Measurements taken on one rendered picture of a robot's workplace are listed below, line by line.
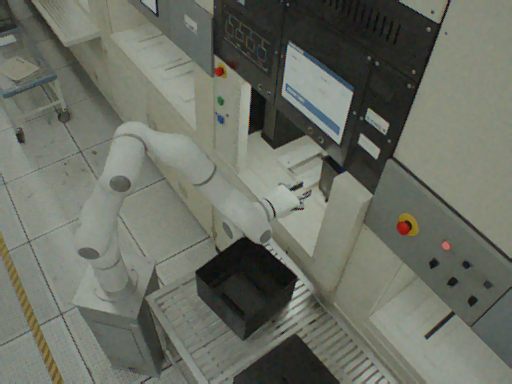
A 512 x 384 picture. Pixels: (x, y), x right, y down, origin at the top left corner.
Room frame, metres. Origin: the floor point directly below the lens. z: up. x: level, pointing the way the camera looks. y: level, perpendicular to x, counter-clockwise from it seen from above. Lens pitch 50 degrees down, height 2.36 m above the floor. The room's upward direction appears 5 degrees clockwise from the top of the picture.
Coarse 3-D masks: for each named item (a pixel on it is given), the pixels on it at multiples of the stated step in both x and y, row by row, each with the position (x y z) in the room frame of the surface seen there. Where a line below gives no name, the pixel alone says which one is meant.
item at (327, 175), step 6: (324, 156) 1.30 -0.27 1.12; (330, 156) 1.30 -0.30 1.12; (324, 162) 1.27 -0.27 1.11; (330, 162) 1.30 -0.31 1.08; (336, 162) 1.32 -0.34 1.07; (324, 168) 1.27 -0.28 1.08; (330, 168) 1.24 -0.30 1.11; (336, 168) 1.31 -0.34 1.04; (324, 174) 1.26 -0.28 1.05; (330, 174) 1.23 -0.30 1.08; (336, 174) 1.21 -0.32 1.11; (324, 180) 1.26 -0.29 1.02; (330, 180) 1.23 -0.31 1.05; (318, 186) 1.28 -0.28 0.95; (324, 186) 1.25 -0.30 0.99; (330, 186) 1.22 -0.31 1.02; (324, 192) 1.25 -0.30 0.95
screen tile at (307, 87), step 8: (296, 56) 1.17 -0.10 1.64; (288, 64) 1.19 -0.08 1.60; (296, 64) 1.17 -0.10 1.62; (304, 64) 1.14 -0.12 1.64; (288, 72) 1.19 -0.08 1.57; (304, 72) 1.14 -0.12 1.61; (288, 80) 1.19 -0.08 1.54; (296, 80) 1.16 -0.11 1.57; (312, 80) 1.11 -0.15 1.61; (304, 88) 1.13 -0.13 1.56; (312, 88) 1.10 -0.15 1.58
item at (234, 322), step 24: (240, 240) 1.00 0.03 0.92; (216, 264) 0.90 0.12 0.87; (240, 264) 0.98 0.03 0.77; (264, 264) 0.95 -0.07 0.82; (216, 288) 0.86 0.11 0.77; (240, 288) 0.87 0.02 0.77; (264, 288) 0.87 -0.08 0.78; (288, 288) 0.80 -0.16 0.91; (216, 312) 0.74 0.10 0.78; (240, 312) 0.76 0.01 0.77; (264, 312) 0.71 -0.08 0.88; (240, 336) 0.65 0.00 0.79
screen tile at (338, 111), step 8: (320, 72) 1.09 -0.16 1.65; (320, 80) 1.08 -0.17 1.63; (328, 80) 1.06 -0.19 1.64; (328, 88) 1.05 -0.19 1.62; (336, 88) 1.03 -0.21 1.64; (320, 96) 1.07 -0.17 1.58; (336, 96) 1.03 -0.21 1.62; (320, 104) 1.07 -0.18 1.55; (328, 104) 1.05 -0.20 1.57; (336, 104) 1.02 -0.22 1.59; (344, 104) 1.00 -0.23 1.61; (328, 112) 1.04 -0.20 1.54; (336, 112) 1.02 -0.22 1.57; (344, 112) 1.00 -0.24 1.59
